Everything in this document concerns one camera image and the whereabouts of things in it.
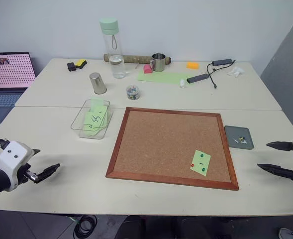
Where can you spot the laptop with pink screen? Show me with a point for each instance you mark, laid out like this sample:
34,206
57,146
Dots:
7,72

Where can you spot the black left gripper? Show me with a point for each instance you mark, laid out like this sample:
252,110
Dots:
32,175

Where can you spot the grey flat tray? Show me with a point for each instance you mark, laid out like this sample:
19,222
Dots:
238,132

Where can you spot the orange sponge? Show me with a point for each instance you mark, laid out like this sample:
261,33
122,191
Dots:
193,65

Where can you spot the yellow and black sponge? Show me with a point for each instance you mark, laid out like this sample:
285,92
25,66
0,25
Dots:
80,63

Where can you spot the small yellowish plastic part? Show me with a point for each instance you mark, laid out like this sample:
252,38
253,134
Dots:
240,138

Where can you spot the green note with scribble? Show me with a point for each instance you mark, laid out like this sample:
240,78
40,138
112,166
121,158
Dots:
95,119

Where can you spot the steel cup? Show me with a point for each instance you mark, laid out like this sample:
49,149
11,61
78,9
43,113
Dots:
98,83

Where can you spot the grey usb hub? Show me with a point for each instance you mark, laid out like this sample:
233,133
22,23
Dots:
222,62

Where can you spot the pink block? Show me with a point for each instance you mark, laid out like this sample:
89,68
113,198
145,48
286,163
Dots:
148,69

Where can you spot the white crumpled tissue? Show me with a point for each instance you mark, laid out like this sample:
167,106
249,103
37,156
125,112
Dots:
235,72

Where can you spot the small black block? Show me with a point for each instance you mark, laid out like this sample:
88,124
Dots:
71,67

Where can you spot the green paper sheet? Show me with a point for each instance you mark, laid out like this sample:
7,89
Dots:
161,77

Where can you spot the small white crumpled paper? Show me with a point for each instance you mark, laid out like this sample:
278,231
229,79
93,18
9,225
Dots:
183,83

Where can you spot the clear plastic box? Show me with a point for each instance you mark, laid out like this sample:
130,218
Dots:
77,124

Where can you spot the light green paper label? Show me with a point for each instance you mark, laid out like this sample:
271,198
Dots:
96,104

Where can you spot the green note with dash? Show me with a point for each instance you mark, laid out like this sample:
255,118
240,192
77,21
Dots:
198,161

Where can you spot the wood framed cork board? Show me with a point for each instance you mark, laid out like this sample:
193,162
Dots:
166,142

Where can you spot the grey shoe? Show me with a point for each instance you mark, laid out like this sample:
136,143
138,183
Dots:
289,234

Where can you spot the rolled cork mat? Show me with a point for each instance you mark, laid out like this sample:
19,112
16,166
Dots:
136,58

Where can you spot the dark grey bar hub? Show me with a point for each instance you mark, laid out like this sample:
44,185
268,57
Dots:
198,78

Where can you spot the small jar of pushpins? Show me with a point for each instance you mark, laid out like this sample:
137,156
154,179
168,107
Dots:
133,93

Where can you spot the glass bottle green lid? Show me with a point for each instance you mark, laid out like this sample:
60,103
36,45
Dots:
114,49

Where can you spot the grey partition panel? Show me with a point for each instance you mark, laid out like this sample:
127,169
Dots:
285,67

